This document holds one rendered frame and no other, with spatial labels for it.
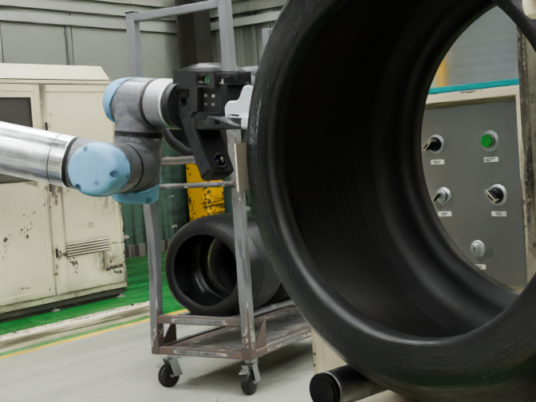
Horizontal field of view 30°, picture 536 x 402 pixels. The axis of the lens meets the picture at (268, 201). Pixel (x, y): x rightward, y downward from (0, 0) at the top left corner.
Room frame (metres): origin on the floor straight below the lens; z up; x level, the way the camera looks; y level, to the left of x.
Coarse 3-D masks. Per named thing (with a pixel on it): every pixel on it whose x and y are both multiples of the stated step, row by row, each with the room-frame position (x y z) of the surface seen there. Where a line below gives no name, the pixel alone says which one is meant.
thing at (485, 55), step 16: (496, 16) 1.79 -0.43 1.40; (464, 32) 1.84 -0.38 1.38; (480, 32) 1.82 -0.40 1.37; (496, 32) 1.79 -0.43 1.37; (512, 32) 1.77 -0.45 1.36; (464, 48) 1.84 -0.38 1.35; (480, 48) 1.82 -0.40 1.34; (496, 48) 1.80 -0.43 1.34; (512, 48) 1.77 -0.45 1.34; (448, 64) 1.87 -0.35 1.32; (464, 64) 1.84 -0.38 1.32; (480, 64) 1.82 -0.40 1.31; (496, 64) 1.80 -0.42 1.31; (512, 64) 1.77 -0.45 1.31; (448, 80) 1.87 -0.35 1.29; (464, 80) 1.85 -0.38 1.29; (480, 80) 1.82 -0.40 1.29; (496, 80) 1.80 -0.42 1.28; (512, 80) 1.77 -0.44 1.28
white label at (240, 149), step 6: (234, 144) 1.24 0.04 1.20; (240, 144) 1.25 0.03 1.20; (234, 150) 1.24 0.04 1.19; (240, 150) 1.25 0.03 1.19; (240, 156) 1.25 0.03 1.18; (240, 162) 1.25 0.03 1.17; (246, 162) 1.27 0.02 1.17; (240, 168) 1.25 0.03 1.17; (246, 168) 1.27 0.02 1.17; (240, 174) 1.25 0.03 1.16; (246, 174) 1.26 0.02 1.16; (240, 180) 1.24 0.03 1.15; (246, 180) 1.26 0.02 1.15; (240, 186) 1.24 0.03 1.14; (246, 186) 1.26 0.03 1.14
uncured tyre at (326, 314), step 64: (320, 0) 1.12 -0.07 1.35; (384, 0) 1.31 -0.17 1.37; (448, 0) 1.32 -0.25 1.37; (512, 0) 0.95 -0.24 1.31; (320, 64) 1.31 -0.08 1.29; (384, 64) 1.38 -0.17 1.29; (256, 128) 1.21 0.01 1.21; (320, 128) 1.35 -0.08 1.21; (384, 128) 1.40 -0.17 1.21; (256, 192) 1.22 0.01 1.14; (320, 192) 1.35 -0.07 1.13; (384, 192) 1.40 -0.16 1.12; (320, 256) 1.30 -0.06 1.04; (384, 256) 1.37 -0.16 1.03; (448, 256) 1.34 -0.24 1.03; (320, 320) 1.15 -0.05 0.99; (384, 320) 1.27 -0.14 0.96; (448, 320) 1.31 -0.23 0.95; (512, 320) 0.96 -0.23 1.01; (384, 384) 1.12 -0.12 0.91; (448, 384) 1.03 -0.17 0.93; (512, 384) 0.99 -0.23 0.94
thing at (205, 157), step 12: (192, 132) 1.43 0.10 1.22; (204, 132) 1.44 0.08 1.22; (216, 132) 1.45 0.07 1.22; (192, 144) 1.43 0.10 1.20; (204, 144) 1.42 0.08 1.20; (216, 144) 1.44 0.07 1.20; (204, 156) 1.42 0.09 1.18; (216, 156) 1.42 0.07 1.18; (228, 156) 1.44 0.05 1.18; (204, 168) 1.42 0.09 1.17; (216, 168) 1.41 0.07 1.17; (228, 168) 1.43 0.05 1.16
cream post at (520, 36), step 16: (528, 48) 1.36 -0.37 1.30; (528, 64) 1.36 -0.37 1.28; (528, 80) 1.36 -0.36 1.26; (528, 96) 1.37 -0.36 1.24; (528, 112) 1.36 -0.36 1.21; (528, 128) 1.37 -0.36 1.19; (528, 144) 1.37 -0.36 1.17; (528, 160) 1.37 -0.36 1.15; (528, 176) 1.37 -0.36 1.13; (528, 192) 1.37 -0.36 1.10; (528, 208) 1.37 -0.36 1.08; (528, 224) 1.37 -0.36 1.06; (528, 240) 1.37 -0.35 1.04
